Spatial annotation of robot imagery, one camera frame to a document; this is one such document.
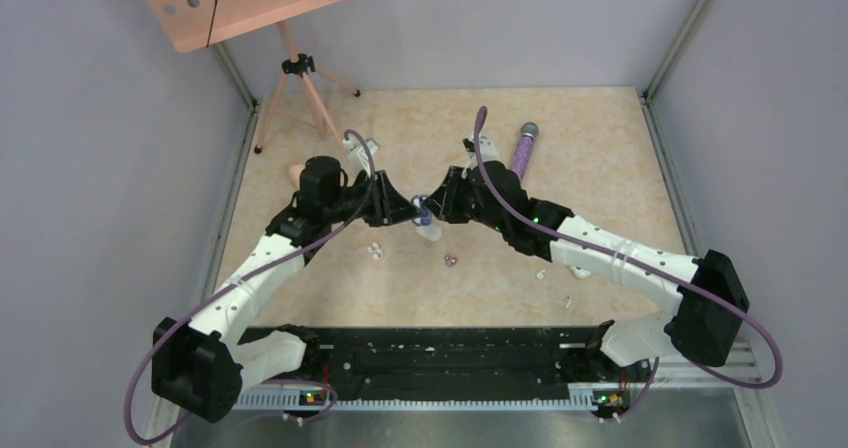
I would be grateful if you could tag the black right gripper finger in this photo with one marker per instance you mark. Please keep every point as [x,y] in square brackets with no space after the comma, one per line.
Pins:
[441,210]
[443,196]

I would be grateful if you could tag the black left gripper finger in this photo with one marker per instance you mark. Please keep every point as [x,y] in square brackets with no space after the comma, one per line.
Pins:
[399,217]
[393,202]

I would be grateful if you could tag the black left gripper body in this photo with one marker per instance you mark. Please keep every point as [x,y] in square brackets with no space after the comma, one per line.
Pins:
[367,201]

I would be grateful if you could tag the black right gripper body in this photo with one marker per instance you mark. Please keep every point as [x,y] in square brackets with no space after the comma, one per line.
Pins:
[466,203]

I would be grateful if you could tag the lavender charging case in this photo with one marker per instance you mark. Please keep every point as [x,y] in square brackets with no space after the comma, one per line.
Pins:
[424,217]

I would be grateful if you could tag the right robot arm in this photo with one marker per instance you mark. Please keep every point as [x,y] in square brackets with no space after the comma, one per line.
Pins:
[696,296]

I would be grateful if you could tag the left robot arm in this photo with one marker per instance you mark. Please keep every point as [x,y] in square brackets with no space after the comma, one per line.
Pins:
[202,364]

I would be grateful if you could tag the white oval charging case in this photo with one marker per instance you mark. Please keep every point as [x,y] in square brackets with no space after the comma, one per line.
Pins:
[431,233]

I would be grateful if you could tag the white open earbud case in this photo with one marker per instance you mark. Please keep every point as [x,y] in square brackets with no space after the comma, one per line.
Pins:
[580,273]

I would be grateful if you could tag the purple glitter microphone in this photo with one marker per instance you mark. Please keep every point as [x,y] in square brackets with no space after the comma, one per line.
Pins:
[528,134]

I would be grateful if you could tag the pink music stand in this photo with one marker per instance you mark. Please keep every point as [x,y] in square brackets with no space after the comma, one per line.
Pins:
[194,24]

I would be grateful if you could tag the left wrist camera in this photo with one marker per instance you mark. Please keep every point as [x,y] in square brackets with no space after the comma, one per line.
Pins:
[361,158]

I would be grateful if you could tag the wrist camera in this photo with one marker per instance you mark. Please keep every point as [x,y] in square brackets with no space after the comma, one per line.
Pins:
[483,149]
[361,158]

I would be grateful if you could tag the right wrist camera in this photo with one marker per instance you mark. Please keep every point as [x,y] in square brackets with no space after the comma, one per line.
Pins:
[483,149]

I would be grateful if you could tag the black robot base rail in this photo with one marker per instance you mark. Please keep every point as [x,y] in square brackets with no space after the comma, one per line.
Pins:
[482,366]

